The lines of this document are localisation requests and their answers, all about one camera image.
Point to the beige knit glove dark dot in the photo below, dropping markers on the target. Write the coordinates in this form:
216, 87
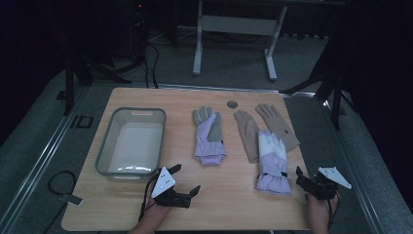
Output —
276, 122

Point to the metal floor rail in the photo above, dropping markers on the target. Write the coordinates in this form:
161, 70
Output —
354, 169
227, 88
39, 162

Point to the white and purple ski glove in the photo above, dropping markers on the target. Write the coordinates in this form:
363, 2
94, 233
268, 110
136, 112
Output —
272, 162

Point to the person's right hand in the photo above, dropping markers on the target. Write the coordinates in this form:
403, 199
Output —
321, 209

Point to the person's left hand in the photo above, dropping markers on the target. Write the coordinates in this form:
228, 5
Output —
156, 209

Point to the round grey table grommet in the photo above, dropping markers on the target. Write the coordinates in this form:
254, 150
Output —
232, 104

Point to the purple ski glove grey palm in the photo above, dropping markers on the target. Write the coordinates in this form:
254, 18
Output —
207, 143

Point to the grey plastic basin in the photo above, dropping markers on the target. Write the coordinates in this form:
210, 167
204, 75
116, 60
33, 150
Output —
133, 143

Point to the plain beige knit glove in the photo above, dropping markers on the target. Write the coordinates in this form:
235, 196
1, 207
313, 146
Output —
248, 136

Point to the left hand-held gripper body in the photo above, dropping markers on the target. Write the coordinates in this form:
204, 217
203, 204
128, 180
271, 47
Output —
163, 182

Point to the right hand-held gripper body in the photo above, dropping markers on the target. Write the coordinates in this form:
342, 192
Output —
323, 190

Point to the black stand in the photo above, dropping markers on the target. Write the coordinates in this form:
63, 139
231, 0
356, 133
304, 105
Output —
336, 97
68, 84

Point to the grey tape piece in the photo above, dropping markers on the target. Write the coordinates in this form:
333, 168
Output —
73, 199

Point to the white metal desk frame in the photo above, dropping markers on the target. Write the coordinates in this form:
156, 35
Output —
238, 25

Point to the dark equipment with red light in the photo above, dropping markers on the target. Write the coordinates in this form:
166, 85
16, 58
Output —
139, 19

